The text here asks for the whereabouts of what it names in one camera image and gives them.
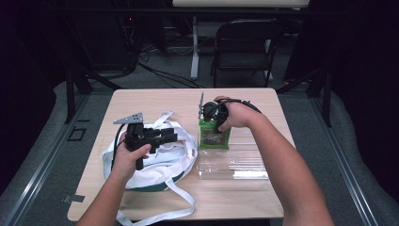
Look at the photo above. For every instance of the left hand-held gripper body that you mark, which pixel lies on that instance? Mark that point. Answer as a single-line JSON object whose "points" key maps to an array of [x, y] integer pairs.
{"points": [[136, 136]]}

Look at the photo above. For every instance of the person's left hand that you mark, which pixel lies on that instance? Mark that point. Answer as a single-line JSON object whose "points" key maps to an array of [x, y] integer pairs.
{"points": [[125, 163]]}

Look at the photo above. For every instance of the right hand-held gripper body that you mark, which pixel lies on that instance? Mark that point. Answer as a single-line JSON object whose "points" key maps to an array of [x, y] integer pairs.
{"points": [[211, 111]]}

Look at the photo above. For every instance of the person's right hand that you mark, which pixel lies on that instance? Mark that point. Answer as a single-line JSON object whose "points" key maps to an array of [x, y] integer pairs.
{"points": [[240, 116]]}

